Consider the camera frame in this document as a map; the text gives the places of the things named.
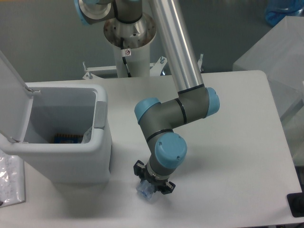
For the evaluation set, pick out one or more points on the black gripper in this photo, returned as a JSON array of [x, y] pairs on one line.
[[164, 186]]

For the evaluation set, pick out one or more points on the clear crushed plastic bottle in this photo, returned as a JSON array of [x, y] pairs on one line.
[[145, 189]]

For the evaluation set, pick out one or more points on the white green plastic wrapper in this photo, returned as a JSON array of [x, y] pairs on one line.
[[87, 136]]

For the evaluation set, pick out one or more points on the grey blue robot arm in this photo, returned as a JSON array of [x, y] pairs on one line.
[[130, 32]]

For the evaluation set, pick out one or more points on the white plastic trash can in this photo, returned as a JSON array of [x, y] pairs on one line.
[[67, 109]]

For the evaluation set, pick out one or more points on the white trash can lid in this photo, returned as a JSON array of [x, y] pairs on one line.
[[16, 105]]

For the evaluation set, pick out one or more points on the blue orange snack packet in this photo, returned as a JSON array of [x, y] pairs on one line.
[[67, 138]]

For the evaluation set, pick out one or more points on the paper sheet in sleeve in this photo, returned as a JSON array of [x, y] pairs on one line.
[[12, 180]]

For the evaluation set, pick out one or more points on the black device at edge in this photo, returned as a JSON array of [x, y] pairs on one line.
[[296, 204]]

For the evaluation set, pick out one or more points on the translucent white storage box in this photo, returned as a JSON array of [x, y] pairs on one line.
[[280, 55]]

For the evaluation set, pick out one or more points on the blue water jug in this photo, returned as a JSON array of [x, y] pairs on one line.
[[276, 10]]

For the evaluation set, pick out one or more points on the white pedestal base bracket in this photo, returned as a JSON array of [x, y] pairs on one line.
[[159, 68]]

